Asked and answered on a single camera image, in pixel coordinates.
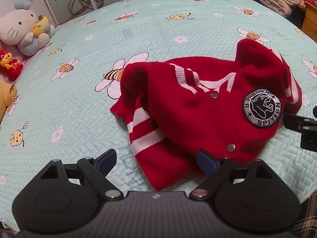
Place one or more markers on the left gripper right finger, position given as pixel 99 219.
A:
pixel 216 171

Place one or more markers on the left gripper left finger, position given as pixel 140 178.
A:
pixel 94 172

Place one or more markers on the red knit varsity jacket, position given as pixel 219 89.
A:
pixel 231 109

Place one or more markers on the plaid dark bed sheet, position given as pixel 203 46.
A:
pixel 306 225

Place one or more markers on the wooden orange cabinet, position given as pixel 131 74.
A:
pixel 310 21

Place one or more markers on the yellow plush toy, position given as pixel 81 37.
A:
pixel 8 92

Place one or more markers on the red small plush toy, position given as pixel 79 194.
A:
pixel 11 67

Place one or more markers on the white cat plush toy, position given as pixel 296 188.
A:
pixel 24 29

